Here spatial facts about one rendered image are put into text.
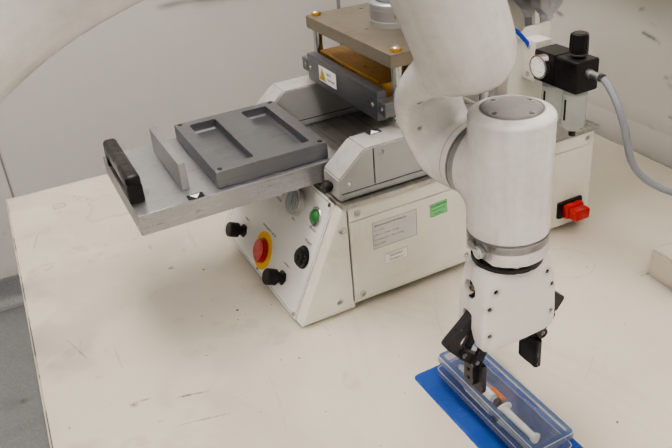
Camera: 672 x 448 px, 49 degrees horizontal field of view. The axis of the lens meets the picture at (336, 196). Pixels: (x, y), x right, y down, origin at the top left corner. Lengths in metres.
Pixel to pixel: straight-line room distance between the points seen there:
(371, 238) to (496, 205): 0.36
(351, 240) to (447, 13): 0.52
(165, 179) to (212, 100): 1.54
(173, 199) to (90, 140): 1.55
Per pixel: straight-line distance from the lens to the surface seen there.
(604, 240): 1.28
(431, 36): 0.60
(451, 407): 0.95
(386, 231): 1.06
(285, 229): 1.13
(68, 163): 2.55
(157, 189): 1.03
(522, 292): 0.80
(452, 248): 1.15
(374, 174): 1.02
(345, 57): 1.17
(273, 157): 1.01
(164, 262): 1.28
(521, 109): 0.71
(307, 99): 1.25
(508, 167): 0.70
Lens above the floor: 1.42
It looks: 28 degrees down
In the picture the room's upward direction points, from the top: 5 degrees counter-clockwise
